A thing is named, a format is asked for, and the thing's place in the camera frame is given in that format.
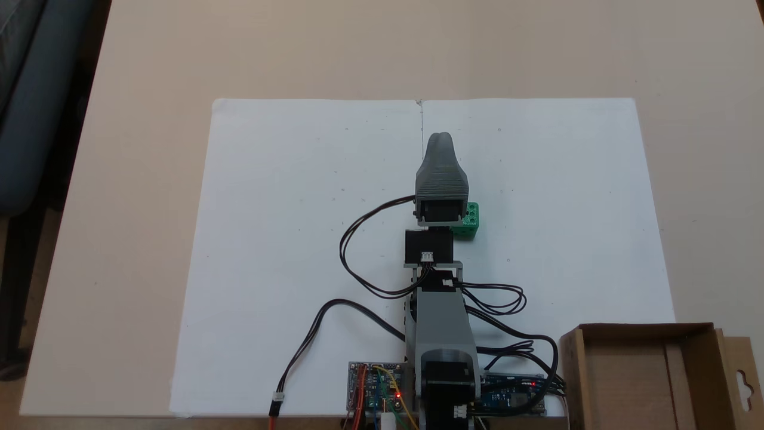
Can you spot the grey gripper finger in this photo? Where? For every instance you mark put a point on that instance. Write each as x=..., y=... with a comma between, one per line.
x=449, y=149
x=434, y=149

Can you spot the green dice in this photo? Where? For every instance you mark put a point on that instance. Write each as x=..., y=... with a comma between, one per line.
x=470, y=224

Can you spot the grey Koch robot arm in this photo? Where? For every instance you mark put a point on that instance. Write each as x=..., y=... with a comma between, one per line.
x=440, y=322

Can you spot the white paper sheet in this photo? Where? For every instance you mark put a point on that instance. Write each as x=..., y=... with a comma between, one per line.
x=567, y=209
x=268, y=209

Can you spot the blue circuit board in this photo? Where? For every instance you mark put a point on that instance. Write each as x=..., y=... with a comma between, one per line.
x=513, y=399

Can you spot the white plastic plug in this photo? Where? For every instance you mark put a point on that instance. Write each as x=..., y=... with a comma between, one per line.
x=388, y=421

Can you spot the brown cardboard box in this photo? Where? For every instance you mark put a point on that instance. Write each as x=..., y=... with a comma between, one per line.
x=627, y=382

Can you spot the blue-grey upholstered chair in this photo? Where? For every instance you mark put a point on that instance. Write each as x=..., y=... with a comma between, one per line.
x=36, y=119

